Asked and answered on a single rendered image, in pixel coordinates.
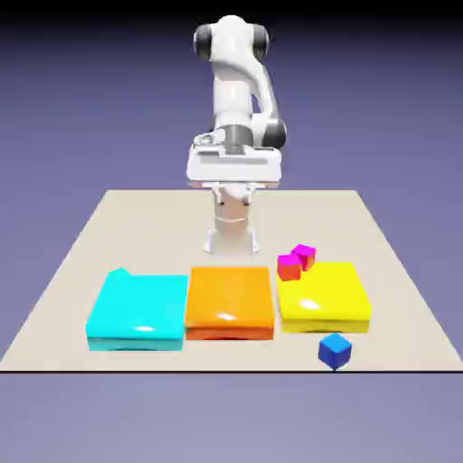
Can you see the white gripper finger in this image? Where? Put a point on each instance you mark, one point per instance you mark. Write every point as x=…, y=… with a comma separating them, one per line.
x=247, y=197
x=217, y=194

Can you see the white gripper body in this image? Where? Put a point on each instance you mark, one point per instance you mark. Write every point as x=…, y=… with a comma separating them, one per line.
x=235, y=169

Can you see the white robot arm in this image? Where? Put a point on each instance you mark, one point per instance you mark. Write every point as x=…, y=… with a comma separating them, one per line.
x=231, y=72

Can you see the small magenta cube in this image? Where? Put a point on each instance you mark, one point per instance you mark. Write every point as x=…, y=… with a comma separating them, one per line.
x=306, y=253
x=289, y=267

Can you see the small cyan cube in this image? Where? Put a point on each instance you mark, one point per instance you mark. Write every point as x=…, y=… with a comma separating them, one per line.
x=119, y=272

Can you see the small blue cube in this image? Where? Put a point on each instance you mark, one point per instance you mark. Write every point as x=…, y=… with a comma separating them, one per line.
x=334, y=350

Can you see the large orange box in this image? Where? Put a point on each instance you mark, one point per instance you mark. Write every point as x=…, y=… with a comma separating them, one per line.
x=229, y=300

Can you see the large yellow box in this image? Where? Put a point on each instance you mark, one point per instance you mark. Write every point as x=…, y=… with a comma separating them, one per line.
x=325, y=296

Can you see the large cyan box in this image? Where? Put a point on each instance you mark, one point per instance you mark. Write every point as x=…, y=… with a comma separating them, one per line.
x=137, y=307

